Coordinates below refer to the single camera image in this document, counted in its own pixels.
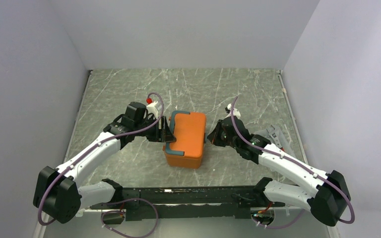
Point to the orange medicine box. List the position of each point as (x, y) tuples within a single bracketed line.
[(189, 131)]

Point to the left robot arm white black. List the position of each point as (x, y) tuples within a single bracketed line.
[(59, 191)]

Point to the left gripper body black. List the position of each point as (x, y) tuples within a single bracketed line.
[(148, 133)]

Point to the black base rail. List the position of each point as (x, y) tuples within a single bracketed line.
[(239, 202)]

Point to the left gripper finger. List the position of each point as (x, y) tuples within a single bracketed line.
[(167, 134), (157, 134)]

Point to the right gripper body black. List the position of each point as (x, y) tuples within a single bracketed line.
[(223, 140)]

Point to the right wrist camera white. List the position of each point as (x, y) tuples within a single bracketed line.
[(232, 111)]

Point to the clear plastic case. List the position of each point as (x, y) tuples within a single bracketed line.
[(276, 136)]

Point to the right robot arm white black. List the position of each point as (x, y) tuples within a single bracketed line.
[(325, 195)]

